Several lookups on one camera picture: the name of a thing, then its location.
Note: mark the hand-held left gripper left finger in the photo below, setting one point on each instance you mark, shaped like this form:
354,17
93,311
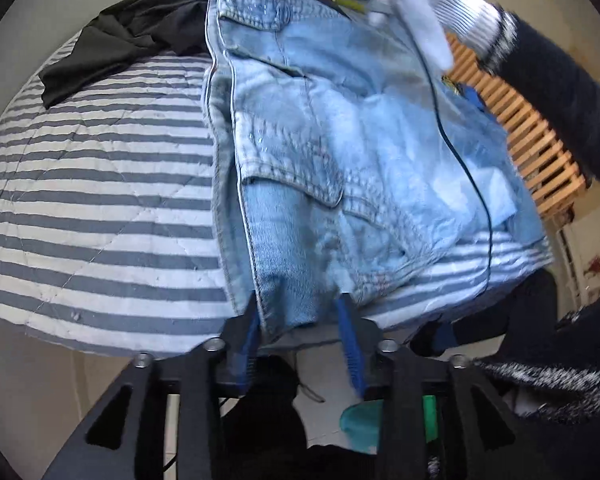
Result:
250,340

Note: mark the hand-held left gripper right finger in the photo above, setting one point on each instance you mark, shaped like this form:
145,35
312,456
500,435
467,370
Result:
350,350

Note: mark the light blue denim jeans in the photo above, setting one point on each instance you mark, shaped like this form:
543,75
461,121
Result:
305,160

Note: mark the person's right forearm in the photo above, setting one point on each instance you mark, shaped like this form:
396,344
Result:
555,85

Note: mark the blue black pants yellow print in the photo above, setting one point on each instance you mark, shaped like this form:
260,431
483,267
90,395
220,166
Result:
475,97

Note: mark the person's right hand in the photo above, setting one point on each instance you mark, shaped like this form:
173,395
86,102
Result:
440,5

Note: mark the teal green slipper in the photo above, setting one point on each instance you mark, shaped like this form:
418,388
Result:
362,422

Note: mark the person's dark knit sweater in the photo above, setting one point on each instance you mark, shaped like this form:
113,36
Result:
555,395

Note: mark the blue white striped bedspread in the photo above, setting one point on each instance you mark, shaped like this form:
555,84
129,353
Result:
105,185

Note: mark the white cabinet red decal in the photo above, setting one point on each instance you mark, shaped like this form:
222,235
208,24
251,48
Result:
592,265

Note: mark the wooden slatted divider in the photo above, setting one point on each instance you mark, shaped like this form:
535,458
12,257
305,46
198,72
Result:
530,130

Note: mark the dark cloth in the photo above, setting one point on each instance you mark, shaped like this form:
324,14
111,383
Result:
130,35

